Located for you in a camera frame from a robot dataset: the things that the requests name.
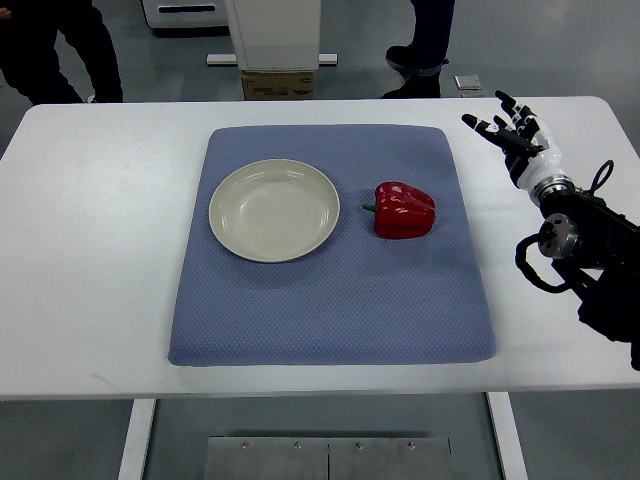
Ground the person in black trousers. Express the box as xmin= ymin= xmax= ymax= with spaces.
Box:
xmin=1 ymin=1 xmax=124 ymax=105

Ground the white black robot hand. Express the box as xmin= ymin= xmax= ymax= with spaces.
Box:
xmin=461 ymin=90 xmax=565 ymax=194

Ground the blue textured mat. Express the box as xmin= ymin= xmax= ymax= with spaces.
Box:
xmin=168 ymin=124 xmax=496 ymax=367

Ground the white table leg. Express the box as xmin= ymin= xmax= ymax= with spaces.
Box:
xmin=485 ymin=392 xmax=528 ymax=480
xmin=117 ymin=399 xmax=156 ymax=480

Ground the right white table leg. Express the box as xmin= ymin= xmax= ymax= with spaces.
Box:
xmin=485 ymin=392 xmax=528 ymax=480

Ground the person in blue jeans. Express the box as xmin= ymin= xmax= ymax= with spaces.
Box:
xmin=382 ymin=0 xmax=455 ymax=99

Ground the white machine column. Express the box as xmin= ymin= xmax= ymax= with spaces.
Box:
xmin=206 ymin=0 xmax=338 ymax=71

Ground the white appliance in background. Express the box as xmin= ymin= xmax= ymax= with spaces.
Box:
xmin=141 ymin=0 xmax=228 ymax=29

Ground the small grey floor pad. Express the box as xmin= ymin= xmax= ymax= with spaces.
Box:
xmin=454 ymin=75 xmax=484 ymax=98

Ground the left white table leg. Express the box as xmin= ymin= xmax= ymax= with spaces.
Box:
xmin=117 ymin=399 xmax=156 ymax=480

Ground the cream round plate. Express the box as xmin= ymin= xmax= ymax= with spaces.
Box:
xmin=208 ymin=159 xmax=341 ymax=263

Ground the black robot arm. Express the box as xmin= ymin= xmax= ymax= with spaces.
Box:
xmin=515 ymin=160 xmax=639 ymax=370

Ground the red bell pepper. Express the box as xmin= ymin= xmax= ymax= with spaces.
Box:
xmin=362 ymin=181 xmax=436 ymax=240

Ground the cardboard box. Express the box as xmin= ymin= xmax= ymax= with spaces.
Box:
xmin=241 ymin=71 xmax=315 ymax=101

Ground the metal floor plate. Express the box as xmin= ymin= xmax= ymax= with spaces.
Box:
xmin=204 ymin=436 xmax=454 ymax=479

